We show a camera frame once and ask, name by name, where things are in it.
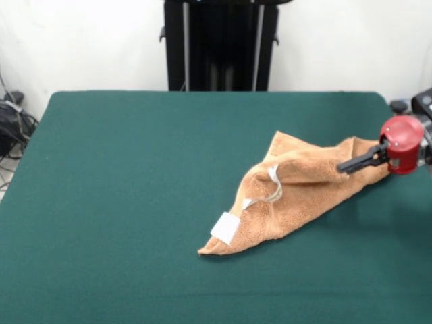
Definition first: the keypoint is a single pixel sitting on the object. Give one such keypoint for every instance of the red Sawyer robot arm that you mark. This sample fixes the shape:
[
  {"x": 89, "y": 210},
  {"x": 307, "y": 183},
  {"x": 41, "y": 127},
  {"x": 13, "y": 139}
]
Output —
[{"x": 426, "y": 111}]

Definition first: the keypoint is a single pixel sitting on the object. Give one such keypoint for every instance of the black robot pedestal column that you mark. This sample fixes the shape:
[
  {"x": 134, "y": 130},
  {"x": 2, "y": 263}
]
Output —
[{"x": 219, "y": 50}]

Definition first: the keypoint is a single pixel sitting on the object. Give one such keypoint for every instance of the tan terry towel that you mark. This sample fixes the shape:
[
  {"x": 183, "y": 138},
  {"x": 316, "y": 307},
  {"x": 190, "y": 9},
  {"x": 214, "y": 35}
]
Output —
[{"x": 303, "y": 189}]

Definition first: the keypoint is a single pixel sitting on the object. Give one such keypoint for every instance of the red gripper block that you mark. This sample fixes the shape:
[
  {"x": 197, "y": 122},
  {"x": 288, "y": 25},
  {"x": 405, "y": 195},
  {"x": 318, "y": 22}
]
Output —
[{"x": 405, "y": 141}]

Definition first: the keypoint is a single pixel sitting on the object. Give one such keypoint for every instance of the black pedestal caster foot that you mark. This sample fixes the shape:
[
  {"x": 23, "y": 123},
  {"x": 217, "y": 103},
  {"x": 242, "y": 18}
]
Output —
[
  {"x": 399, "y": 106},
  {"x": 14, "y": 96}
]

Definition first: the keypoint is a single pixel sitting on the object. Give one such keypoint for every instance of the dark green table cloth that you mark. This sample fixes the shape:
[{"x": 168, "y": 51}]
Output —
[{"x": 101, "y": 202}]

